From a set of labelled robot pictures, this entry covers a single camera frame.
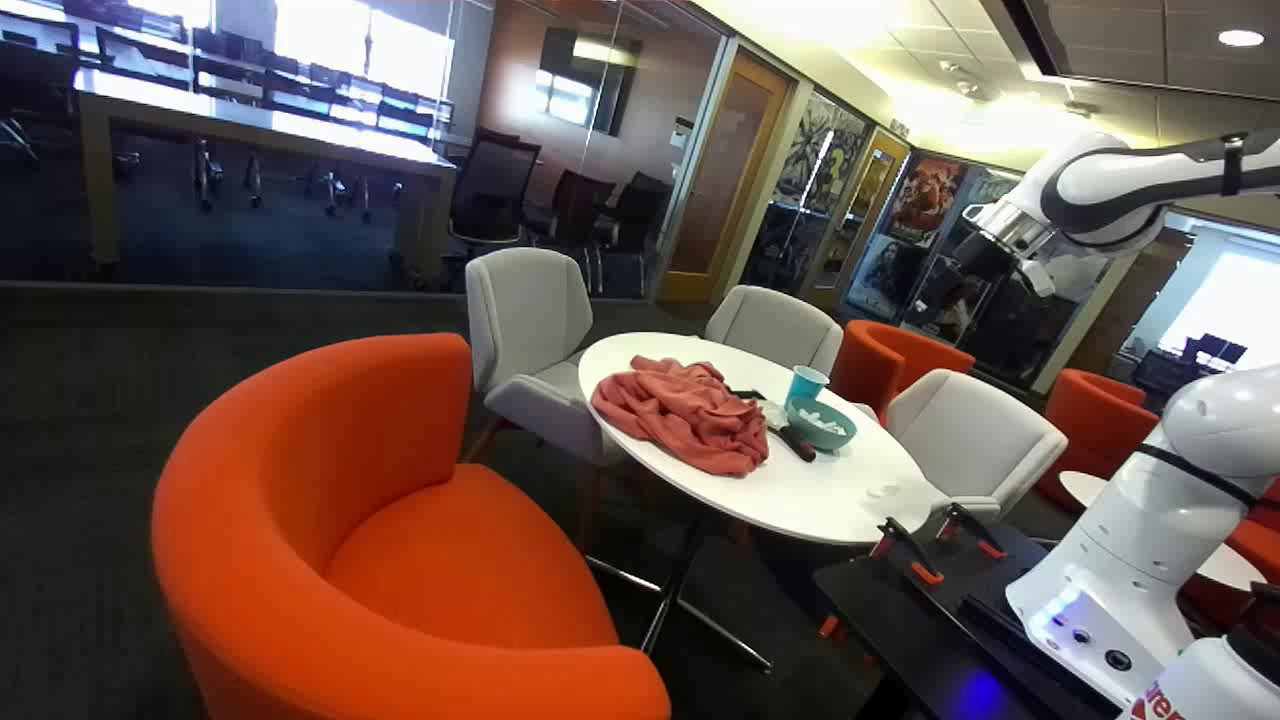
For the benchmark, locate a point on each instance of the round ceiling light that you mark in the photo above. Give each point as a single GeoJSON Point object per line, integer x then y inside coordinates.
{"type": "Point", "coordinates": [1243, 36]}

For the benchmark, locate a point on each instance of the wooden framed glass door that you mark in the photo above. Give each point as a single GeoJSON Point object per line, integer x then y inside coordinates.
{"type": "Point", "coordinates": [873, 215]}

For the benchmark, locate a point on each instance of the long wooden table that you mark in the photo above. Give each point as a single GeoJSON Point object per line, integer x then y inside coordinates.
{"type": "Point", "coordinates": [265, 124]}

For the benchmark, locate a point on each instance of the chrome table base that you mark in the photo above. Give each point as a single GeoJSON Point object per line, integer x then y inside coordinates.
{"type": "Point", "coordinates": [674, 585]}

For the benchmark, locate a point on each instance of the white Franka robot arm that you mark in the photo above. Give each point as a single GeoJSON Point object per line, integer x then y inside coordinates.
{"type": "Point", "coordinates": [1173, 533]}

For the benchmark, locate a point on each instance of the red crumpled cloth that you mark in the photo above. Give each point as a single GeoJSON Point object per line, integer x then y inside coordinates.
{"type": "Point", "coordinates": [680, 412]}

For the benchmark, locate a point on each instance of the white upholstered chair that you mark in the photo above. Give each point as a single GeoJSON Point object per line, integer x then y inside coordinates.
{"type": "Point", "coordinates": [526, 334]}
{"type": "Point", "coordinates": [975, 435]}
{"type": "Point", "coordinates": [772, 334]}

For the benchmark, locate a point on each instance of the black office chair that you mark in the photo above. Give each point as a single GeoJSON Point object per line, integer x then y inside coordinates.
{"type": "Point", "coordinates": [582, 215]}
{"type": "Point", "coordinates": [493, 192]}

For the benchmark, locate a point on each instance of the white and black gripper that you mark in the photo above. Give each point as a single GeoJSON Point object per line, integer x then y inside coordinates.
{"type": "Point", "coordinates": [1027, 244]}

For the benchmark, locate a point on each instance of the white bottle with red print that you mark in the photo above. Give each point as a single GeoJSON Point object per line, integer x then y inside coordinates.
{"type": "Point", "coordinates": [1206, 684]}

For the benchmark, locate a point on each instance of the teal bowl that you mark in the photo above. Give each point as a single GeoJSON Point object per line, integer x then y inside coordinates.
{"type": "Point", "coordinates": [823, 429]}

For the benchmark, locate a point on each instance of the black robot mounting board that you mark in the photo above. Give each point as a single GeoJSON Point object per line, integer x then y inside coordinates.
{"type": "Point", "coordinates": [921, 641]}

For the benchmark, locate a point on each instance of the teal plastic cup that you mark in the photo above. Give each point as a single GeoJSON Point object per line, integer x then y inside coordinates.
{"type": "Point", "coordinates": [805, 384]}

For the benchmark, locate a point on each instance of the dark wall screen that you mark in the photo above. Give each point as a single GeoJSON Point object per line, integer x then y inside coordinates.
{"type": "Point", "coordinates": [588, 83]}

